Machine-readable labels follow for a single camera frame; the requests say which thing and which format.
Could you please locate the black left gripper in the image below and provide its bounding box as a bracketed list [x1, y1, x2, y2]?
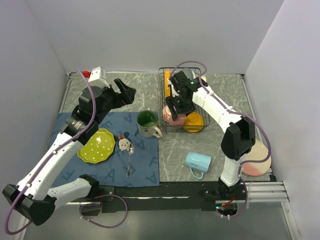
[93, 78, 136, 124]

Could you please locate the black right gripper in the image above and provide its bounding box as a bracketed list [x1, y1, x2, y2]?
[165, 93, 196, 121]

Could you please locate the orange polka dot plate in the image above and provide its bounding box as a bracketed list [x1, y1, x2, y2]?
[164, 68, 171, 98]

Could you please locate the orange bowl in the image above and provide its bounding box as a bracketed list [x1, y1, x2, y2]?
[183, 112, 204, 133]

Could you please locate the cream square cartoon dish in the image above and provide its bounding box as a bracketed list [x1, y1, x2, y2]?
[201, 75, 207, 82]

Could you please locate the light blue mug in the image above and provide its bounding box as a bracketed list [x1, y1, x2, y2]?
[185, 152, 212, 180]

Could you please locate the red white patterned dish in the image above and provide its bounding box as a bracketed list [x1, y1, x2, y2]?
[162, 105, 172, 123]

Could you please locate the pink plastic cup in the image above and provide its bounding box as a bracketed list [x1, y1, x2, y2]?
[168, 114, 186, 126]

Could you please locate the blue floral plate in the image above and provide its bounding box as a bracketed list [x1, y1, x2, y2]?
[181, 67, 196, 80]

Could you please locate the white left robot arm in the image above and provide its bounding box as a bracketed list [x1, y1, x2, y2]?
[2, 78, 137, 226]

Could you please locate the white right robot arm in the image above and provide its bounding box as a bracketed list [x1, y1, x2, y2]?
[165, 71, 256, 200]

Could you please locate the green-inside floral mug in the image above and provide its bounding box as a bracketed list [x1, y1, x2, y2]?
[136, 110, 163, 138]

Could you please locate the cartoon mouse spoon rest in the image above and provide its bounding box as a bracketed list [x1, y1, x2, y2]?
[116, 132, 132, 151]

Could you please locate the silver spoon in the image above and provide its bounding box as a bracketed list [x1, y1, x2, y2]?
[126, 143, 135, 178]

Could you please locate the green polka dot plate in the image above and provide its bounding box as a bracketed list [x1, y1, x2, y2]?
[77, 128, 116, 164]

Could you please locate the blue letter-print cloth mat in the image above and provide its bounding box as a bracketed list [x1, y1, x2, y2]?
[52, 112, 160, 188]

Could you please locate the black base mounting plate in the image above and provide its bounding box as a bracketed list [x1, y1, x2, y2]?
[68, 181, 251, 213]

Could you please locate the pink white round plate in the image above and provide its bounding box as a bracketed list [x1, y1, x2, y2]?
[242, 139, 272, 177]

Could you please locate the black wire dish rack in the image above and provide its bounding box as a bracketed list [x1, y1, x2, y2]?
[158, 67, 210, 134]

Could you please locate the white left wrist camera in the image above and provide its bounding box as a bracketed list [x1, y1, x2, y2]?
[82, 66, 110, 88]

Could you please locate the aluminium rail frame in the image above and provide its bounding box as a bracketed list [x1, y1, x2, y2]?
[243, 181, 290, 203]

